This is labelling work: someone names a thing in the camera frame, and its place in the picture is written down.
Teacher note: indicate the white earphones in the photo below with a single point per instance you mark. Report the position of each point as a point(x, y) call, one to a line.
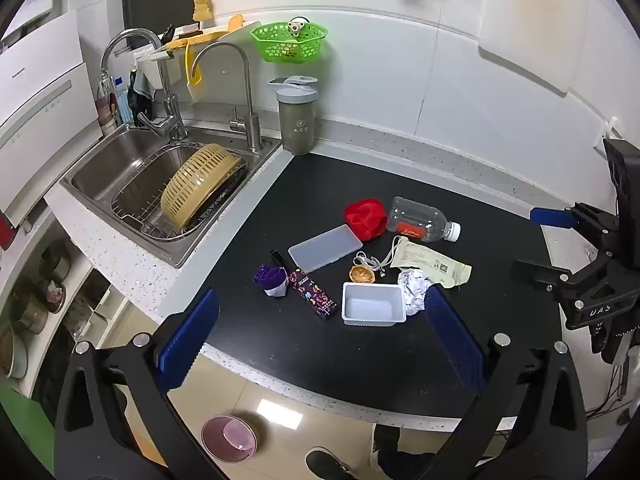
point(361, 260)

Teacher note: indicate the yellow hanging scoop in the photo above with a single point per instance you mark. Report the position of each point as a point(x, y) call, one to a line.
point(194, 77)

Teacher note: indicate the dark hanging cloth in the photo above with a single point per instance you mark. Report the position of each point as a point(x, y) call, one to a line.
point(140, 97)

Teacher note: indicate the large steel faucet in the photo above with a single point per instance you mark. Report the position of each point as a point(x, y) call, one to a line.
point(170, 105)

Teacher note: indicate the dark patterned snack bar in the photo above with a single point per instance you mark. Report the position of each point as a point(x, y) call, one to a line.
point(312, 295)

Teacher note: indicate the dark red bottle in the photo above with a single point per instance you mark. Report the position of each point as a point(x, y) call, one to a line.
point(106, 112)

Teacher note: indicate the beige paper packet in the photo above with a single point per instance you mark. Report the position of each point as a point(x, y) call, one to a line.
point(432, 262)

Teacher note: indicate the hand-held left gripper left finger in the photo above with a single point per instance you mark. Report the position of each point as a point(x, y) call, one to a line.
point(192, 337)

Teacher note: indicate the white paper ball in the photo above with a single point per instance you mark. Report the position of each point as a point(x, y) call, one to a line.
point(414, 285)

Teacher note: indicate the clear plastic bottle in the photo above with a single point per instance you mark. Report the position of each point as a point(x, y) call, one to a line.
point(415, 220)

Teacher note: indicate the yellow plastic colander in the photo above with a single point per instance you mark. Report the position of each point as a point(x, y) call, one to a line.
point(200, 180)

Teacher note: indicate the white dishwasher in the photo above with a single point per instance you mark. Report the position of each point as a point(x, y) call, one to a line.
point(45, 110)

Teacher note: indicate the yellow figurine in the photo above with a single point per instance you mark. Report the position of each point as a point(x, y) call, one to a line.
point(202, 5)

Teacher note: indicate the person's leg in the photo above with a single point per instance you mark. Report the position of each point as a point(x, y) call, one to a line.
point(400, 455)

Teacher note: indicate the translucent plastic lid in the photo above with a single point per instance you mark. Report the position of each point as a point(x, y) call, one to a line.
point(325, 248)

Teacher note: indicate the small black stick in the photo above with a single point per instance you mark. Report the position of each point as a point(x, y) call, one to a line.
point(282, 260)

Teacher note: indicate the slim steel faucet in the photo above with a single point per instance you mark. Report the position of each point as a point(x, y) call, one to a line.
point(250, 125)

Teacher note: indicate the white plastic tray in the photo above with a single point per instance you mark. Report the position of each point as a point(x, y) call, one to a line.
point(372, 305)

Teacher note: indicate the black counter mat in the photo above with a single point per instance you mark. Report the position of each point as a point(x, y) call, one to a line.
point(320, 350)

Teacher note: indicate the grey tumbler with lid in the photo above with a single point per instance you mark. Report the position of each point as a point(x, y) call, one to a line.
point(297, 120)

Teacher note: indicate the stainless steel sink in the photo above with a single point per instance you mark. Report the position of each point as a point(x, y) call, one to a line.
point(115, 170)

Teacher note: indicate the person's black shoe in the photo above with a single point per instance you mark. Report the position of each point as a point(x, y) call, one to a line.
point(325, 465)

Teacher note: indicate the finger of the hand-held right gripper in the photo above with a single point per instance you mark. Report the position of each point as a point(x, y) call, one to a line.
point(550, 217)
point(542, 272)

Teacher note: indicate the blue capped bottle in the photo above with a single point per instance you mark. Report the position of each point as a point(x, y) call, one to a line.
point(121, 100)

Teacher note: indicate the white wall hook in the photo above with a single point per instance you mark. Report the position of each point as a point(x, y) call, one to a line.
point(609, 132)

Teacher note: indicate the white wall shelf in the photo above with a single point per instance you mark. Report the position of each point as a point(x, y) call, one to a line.
point(220, 34)

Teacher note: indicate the pale bowl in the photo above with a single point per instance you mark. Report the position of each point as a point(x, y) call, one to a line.
point(12, 355)

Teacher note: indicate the metal pot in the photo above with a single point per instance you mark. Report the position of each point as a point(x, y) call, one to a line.
point(30, 310)

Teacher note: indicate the pink trash bin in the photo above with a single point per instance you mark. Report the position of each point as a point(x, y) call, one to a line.
point(230, 440)

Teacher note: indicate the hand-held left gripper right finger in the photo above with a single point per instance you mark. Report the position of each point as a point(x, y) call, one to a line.
point(455, 340)

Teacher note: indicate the purple and white wrapper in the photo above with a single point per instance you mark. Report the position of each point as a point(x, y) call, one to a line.
point(270, 280)

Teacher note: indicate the green plastic basket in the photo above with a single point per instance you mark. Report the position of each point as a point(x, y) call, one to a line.
point(290, 47)

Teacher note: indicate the red cloth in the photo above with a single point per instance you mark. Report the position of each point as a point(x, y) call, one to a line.
point(365, 217)

